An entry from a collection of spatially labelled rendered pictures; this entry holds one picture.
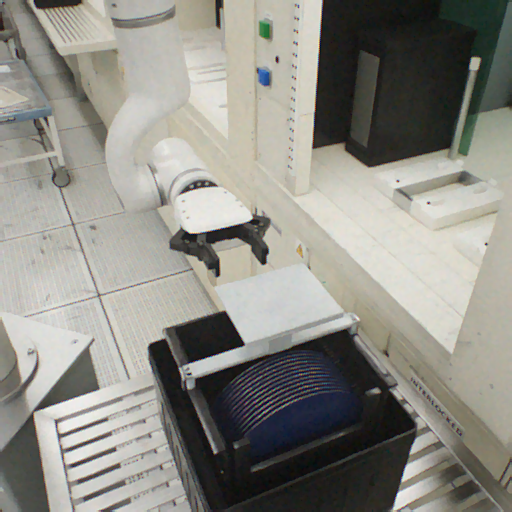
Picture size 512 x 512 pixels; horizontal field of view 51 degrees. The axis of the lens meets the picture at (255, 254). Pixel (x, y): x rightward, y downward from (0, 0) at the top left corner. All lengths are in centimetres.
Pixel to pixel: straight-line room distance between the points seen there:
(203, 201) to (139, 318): 145
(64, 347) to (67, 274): 146
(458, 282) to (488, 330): 31
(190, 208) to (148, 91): 18
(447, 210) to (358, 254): 23
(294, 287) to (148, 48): 38
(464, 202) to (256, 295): 70
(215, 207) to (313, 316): 26
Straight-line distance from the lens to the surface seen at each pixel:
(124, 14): 78
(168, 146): 93
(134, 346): 210
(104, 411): 95
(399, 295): 98
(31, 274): 257
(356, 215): 117
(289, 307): 60
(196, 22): 266
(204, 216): 76
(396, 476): 78
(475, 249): 107
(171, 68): 80
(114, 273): 245
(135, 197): 87
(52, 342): 108
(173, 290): 231
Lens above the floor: 149
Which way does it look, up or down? 37 degrees down
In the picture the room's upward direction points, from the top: straight up
